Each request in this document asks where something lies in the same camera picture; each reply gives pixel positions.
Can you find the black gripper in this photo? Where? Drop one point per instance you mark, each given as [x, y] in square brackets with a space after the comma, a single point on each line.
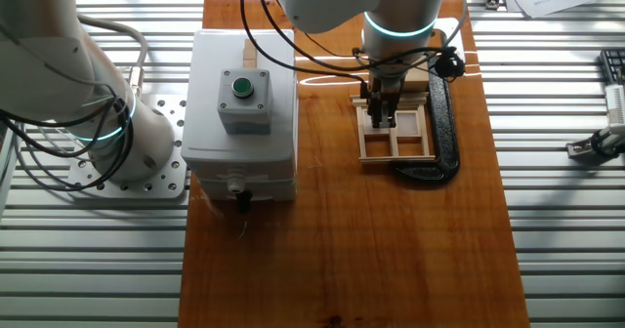
[387, 84]

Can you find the small wooden sliding window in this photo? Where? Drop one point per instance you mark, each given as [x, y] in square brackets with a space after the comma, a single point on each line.
[391, 145]

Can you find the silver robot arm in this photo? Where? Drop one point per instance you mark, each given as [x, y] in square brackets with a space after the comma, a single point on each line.
[400, 1]

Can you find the light wooden block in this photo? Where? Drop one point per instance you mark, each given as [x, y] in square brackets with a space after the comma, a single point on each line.
[417, 81]

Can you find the black C-clamp with screw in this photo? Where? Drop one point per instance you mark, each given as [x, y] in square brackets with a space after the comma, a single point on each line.
[446, 137]

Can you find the grey box with green button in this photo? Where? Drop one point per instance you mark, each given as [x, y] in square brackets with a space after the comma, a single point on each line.
[244, 115]

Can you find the orange wooden board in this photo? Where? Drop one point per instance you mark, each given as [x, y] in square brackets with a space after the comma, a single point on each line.
[351, 250]

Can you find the stepped wooden stick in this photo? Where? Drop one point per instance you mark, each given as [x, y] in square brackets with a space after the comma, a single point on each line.
[250, 54]

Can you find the white plastic box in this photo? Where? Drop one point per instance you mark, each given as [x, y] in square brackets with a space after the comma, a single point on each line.
[205, 123]

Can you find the small grey camera on mount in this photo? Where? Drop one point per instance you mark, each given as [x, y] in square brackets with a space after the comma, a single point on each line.
[583, 148]

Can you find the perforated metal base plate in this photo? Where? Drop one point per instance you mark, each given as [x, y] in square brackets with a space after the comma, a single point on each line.
[166, 181]

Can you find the silver ribbed camera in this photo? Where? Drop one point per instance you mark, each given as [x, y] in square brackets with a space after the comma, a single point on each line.
[616, 104]

